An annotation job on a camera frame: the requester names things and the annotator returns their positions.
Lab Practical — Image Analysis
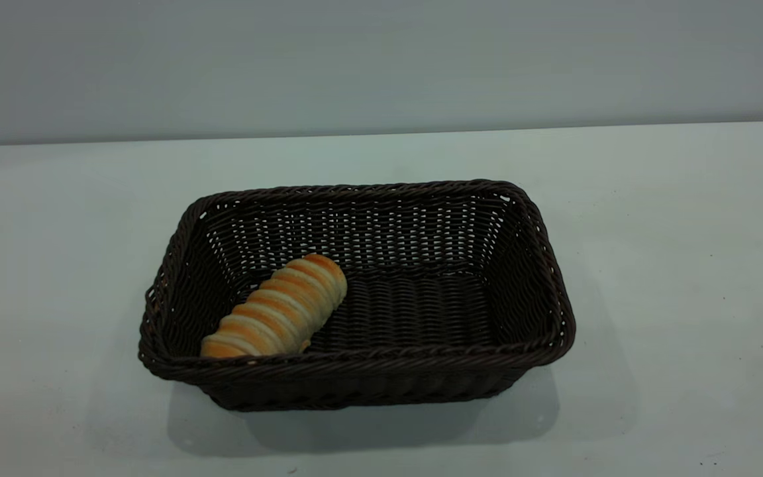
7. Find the black woven rectangular basket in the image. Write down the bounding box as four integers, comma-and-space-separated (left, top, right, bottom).
138, 179, 577, 413

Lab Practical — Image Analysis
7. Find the ridged golden bread roll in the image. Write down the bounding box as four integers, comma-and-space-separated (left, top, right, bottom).
199, 253, 348, 359

